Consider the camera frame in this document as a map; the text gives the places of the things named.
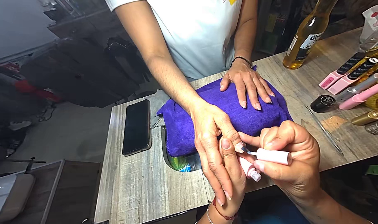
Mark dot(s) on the person's right hand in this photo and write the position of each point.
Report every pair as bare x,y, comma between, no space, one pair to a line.
301,158

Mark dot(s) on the person's left hand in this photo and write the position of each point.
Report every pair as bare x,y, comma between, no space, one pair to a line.
234,183

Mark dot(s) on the person's left fingers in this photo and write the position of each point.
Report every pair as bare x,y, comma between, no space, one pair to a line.
251,157

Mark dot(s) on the person's right thumb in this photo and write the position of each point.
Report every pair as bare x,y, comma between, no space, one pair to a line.
274,170

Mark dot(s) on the person's right fingers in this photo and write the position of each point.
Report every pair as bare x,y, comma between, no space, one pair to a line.
253,139

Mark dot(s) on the person's left thumb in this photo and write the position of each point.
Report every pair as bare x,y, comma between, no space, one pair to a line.
228,155

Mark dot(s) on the person's right index finger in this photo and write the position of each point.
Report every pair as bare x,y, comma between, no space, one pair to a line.
279,139

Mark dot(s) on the pink nail polish bottle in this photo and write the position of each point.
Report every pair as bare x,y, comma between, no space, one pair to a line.
246,166

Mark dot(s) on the pink nail polish brush cap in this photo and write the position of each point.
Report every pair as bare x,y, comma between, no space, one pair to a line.
274,156

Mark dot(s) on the person's left forearm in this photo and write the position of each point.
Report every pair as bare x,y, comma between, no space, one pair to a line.
221,219

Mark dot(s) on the person's right forearm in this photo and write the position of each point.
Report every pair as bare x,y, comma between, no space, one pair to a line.
329,210

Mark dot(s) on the purple towel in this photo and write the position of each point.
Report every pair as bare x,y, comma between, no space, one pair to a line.
238,115

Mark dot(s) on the person's legs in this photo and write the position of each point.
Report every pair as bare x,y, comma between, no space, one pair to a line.
279,211

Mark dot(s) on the thin metal manicure tool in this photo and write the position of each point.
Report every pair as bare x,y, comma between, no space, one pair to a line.
324,129

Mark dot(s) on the green and blue printed item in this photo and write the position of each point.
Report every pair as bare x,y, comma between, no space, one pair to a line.
182,163

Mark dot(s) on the round black-capped bottle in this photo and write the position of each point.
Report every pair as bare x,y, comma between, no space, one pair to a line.
323,104

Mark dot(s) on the pink bottle with black cap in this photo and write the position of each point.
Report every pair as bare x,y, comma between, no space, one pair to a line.
332,77
341,83

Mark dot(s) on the grey cloth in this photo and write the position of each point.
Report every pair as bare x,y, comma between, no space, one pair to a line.
158,105

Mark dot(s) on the slim pink tube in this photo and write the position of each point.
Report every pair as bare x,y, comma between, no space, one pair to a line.
360,99

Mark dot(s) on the silver grey tube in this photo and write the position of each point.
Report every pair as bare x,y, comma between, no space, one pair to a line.
358,88

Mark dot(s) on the gold capped tube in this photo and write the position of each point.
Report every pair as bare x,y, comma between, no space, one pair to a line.
371,116

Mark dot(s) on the black smartphone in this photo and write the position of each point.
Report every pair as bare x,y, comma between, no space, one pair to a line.
137,127

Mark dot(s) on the glass bottle with yellow liquid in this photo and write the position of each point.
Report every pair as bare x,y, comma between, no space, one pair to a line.
305,37

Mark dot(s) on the clear plastic container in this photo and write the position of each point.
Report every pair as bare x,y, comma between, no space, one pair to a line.
373,41

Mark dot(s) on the dark wooden cabinet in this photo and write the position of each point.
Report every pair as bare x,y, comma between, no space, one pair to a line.
75,193

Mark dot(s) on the dark covered sofa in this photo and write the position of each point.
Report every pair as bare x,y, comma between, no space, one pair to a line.
73,73

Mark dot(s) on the red cloth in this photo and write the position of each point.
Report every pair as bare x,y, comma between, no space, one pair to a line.
28,87

